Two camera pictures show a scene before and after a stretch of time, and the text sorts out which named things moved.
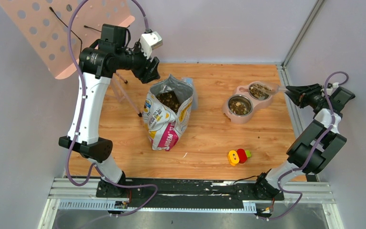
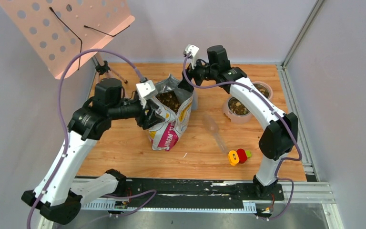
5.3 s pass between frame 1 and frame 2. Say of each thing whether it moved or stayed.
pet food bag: stayed
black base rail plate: stayed
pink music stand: stayed
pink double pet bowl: stayed
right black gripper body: moved
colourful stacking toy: stayed
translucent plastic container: stayed
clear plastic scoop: moved
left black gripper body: moved
